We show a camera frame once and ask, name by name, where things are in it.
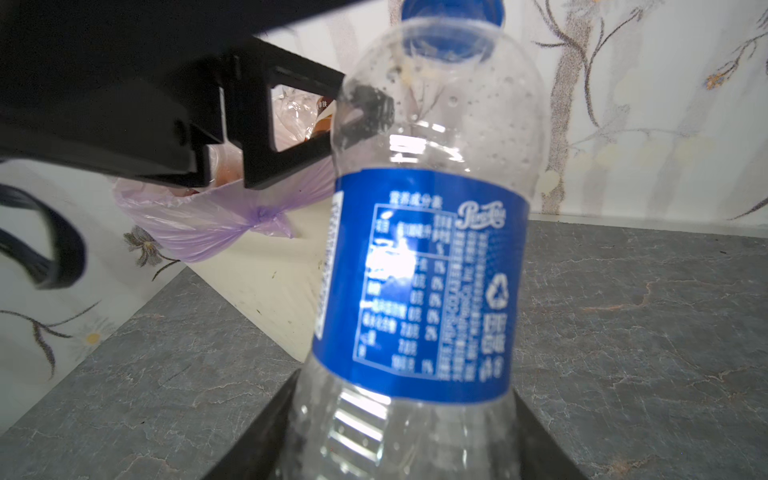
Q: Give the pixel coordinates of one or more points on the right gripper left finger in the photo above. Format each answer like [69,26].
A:
[255,454]

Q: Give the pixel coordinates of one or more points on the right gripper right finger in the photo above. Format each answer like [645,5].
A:
[541,458]

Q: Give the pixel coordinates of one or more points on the blue-label water bottle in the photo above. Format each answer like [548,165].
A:
[438,136]

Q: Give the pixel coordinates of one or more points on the cream ribbed trash bin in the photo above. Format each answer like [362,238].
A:
[275,282]

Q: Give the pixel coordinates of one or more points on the purple plastic bin liner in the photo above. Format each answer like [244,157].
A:
[198,223]

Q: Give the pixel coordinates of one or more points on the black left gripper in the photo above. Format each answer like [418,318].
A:
[142,89]

